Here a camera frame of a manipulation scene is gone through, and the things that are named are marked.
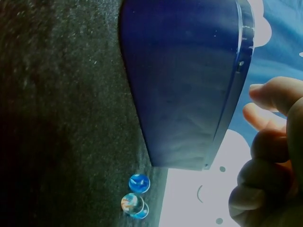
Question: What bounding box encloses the person's right hand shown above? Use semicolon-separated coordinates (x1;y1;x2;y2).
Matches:
228;76;303;227

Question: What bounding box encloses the dark blue plastic box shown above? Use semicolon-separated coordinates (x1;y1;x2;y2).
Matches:
118;0;255;171

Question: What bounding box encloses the clear blue glass marble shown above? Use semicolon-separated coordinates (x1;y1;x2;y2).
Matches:
129;202;150;220

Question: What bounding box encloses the blue swirl glass marble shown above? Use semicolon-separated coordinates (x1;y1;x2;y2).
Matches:
128;174;151;192

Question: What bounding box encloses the clear orange swirl marble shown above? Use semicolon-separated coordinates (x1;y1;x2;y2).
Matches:
121;192;144;215

